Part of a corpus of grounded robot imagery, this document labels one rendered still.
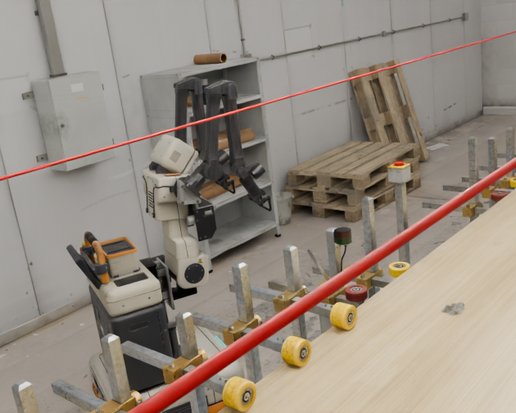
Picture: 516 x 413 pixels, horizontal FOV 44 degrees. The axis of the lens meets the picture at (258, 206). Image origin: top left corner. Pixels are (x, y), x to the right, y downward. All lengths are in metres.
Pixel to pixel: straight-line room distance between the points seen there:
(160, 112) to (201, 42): 0.85
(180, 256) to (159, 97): 2.04
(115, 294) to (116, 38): 2.50
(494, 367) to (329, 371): 0.45
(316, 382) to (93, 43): 3.48
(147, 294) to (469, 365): 1.54
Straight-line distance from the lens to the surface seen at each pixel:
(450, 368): 1.91
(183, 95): 3.30
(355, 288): 2.37
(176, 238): 3.13
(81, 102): 4.48
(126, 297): 2.93
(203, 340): 3.50
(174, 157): 3.01
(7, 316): 4.65
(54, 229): 4.69
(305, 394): 1.82
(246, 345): 0.32
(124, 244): 3.19
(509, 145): 3.89
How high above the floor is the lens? 1.90
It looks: 17 degrees down
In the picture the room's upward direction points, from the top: 7 degrees counter-clockwise
